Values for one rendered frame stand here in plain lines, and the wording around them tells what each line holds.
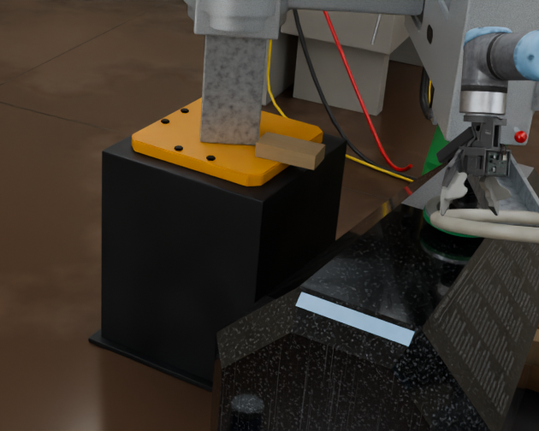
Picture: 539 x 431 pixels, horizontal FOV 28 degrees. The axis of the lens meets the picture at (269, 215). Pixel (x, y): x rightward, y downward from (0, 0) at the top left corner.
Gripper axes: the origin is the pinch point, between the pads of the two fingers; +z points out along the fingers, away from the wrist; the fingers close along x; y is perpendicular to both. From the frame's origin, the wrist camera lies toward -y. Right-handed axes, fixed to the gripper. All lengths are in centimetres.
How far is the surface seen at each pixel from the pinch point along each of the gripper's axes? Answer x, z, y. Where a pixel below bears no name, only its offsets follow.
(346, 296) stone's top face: 11, 25, -51
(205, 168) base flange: 17, -1, -133
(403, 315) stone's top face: 19, 28, -38
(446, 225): -0.9, 2.4, -4.9
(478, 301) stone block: 49, 27, -43
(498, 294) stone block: 60, 26, -47
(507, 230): 0.9, 1.7, 10.4
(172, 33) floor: 178, -70, -459
